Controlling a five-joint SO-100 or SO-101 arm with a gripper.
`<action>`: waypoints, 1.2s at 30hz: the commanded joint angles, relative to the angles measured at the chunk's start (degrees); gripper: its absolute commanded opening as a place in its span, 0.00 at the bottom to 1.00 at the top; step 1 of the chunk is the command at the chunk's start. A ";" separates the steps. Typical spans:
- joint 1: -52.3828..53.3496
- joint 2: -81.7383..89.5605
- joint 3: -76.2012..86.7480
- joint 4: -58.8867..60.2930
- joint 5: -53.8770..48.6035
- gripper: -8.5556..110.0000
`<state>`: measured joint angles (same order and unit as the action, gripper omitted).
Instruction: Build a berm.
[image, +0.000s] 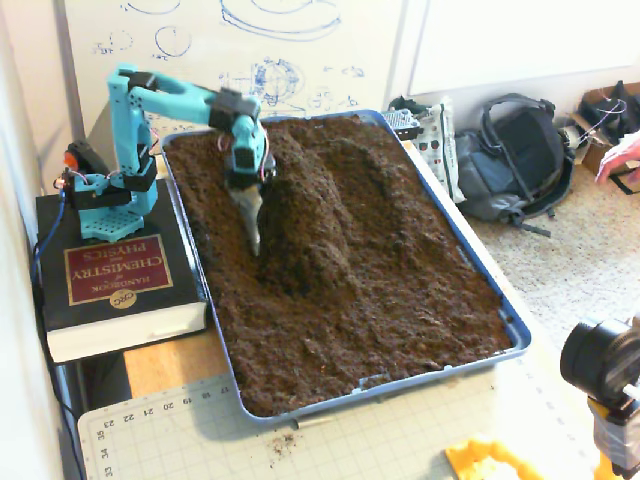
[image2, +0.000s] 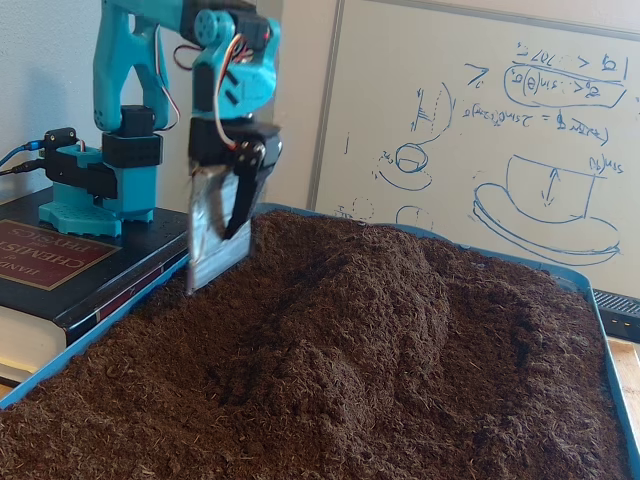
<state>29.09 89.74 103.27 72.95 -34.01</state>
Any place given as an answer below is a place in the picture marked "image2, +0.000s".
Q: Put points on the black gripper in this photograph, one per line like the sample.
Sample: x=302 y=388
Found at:
x=212 y=142

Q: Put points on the brown soil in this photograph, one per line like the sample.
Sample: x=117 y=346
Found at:
x=350 y=360

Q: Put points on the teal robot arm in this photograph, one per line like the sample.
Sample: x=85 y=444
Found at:
x=125 y=75

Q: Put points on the black chemistry physics handbook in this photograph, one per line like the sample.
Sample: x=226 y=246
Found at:
x=125 y=260

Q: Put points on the black controller box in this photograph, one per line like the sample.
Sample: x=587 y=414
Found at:
x=60 y=139

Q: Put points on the whiteboard with blue drawings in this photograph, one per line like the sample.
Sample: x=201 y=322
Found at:
x=500 y=150

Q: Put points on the black perforated electronic device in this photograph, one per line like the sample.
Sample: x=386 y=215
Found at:
x=622 y=315

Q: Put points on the blue plastic tray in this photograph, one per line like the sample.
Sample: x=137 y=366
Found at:
x=611 y=360

